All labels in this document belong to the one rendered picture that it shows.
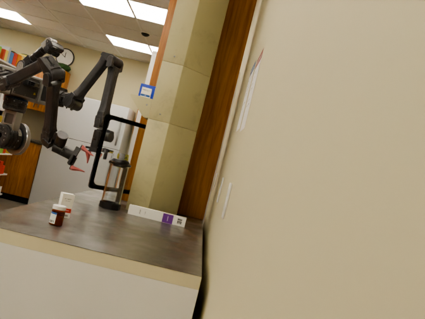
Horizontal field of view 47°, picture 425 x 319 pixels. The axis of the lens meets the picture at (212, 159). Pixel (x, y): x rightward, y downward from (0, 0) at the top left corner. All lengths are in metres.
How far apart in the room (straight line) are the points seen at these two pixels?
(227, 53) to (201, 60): 0.34
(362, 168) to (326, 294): 0.09
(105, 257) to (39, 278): 0.20
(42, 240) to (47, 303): 0.18
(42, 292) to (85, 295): 0.12
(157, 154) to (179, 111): 0.25
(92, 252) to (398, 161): 1.24
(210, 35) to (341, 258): 2.33
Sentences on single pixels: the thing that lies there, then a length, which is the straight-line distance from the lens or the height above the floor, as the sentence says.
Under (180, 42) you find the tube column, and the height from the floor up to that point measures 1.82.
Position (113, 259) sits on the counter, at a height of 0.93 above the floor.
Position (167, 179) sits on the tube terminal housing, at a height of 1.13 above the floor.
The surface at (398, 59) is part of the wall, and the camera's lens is 0.33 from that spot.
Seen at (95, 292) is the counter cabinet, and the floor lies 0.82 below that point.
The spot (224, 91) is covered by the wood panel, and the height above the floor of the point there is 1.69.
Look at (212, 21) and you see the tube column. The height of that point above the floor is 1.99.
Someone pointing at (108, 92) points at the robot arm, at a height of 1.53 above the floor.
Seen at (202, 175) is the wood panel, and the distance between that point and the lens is 2.81.
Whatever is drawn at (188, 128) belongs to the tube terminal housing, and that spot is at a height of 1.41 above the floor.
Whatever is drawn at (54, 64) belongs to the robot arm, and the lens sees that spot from 2.55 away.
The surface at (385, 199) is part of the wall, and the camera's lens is 0.28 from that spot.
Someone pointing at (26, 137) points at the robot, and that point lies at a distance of 3.12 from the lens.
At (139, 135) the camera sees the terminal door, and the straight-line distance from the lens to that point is 2.73.
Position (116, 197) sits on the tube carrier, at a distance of 2.35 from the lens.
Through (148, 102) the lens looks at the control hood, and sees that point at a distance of 2.47.
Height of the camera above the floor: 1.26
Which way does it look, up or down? 1 degrees up
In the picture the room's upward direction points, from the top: 14 degrees clockwise
